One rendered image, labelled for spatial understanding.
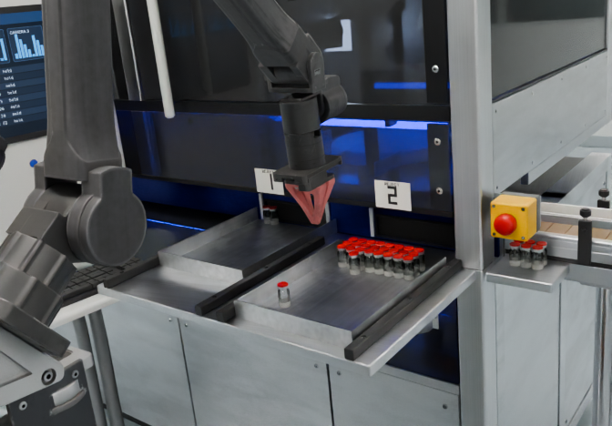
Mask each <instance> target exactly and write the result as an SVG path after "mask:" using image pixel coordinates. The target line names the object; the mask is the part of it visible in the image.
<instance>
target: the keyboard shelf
mask: <svg viewBox="0 0 612 426"><path fill-rule="evenodd" d="M118 301H120V300H119V299H114V298H111V297H108V296H105V295H102V294H99V293H98V294H96V295H94V296H91V297H89V298H86V299H82V300H80V301H78V302H76V303H73V304H71V305H68V306H66V307H63V308H62V309H60V311H59V312H58V313H57V315H56V317H55V319H54V320H53V322H52V324H51V325H50V327H49V328H50V329H54V328H56V327H59V326H61V325H64V324H66V323H68V322H70V321H72V320H76V319H78V318H81V317H83V316H85V315H87V314H89V313H92V312H94V311H96V310H99V309H103V308H104V307H106V306H109V305H111V304H114V303H116V302H118Z"/></svg>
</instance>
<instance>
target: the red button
mask: <svg viewBox="0 0 612 426"><path fill-rule="evenodd" d="M516 227H517V223H516V220H515V218H514V217H513V216H512V215H510V214H507V213H503V214H501V215H499V216H498V217H497V218H496V219H495V221H494V228H495V231H496V232H497V233H499V234H500V235H503V236H509V235H511V234H512V233H513V232H514V231H515V230H516Z"/></svg>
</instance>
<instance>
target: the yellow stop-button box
mask: <svg viewBox="0 0 612 426"><path fill-rule="evenodd" d="M503 213H507V214H510V215H512V216H513V217H514V218H515V220H516V223H517V227H516V230H515V231H514V232H513V233H512V234H511V235H509V236H503V235H500V234H499V233H497V232H496V231H495V228H494V221H495V219H496V218H497V217H498V216H499V215H501V214H503ZM539 230H540V196H539V195H533V194H524V193H514V192H503V193H502V194H501V195H500V196H499V197H497V198H496V199H494V200H493V201H492V202H491V236H492V237H495V238H508V239H514V240H521V241H528V240H529V239H530V238H531V237H533V236H534V234H535V233H536V232H538V231H539Z"/></svg>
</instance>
